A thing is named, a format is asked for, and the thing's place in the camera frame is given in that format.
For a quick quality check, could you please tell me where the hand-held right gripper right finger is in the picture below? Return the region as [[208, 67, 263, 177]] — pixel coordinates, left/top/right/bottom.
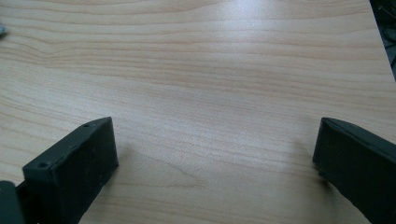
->
[[312, 117, 396, 224]]

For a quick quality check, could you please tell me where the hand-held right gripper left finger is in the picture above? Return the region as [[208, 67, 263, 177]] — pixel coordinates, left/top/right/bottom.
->
[[21, 116, 120, 224]]

